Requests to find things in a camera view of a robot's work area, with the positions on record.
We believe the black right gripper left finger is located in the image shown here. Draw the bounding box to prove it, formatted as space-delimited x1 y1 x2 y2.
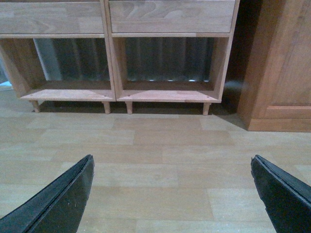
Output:
0 155 94 233

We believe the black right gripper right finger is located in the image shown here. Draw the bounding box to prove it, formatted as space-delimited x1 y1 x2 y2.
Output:
251 155 311 233

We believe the left light wooden shelf unit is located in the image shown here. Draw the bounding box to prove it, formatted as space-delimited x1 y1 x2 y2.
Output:
0 0 116 113

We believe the light wooden shelf unit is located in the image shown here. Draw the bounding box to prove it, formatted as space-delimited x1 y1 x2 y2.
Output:
105 0 240 115
0 0 116 113

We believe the right light wooden shelf unit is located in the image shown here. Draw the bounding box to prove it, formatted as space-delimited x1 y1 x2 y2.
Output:
105 0 240 115

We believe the brown wooden cabinet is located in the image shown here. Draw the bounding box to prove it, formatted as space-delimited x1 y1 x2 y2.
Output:
237 0 311 132

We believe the lower left wooden drawer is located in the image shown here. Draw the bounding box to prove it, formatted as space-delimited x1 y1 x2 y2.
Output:
0 1 104 34

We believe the wooden drawer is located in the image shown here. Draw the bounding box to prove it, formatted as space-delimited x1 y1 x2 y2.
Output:
109 0 235 33
0 1 104 34

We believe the lower right wooden drawer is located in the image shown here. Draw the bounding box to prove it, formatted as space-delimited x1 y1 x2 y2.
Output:
109 0 235 33

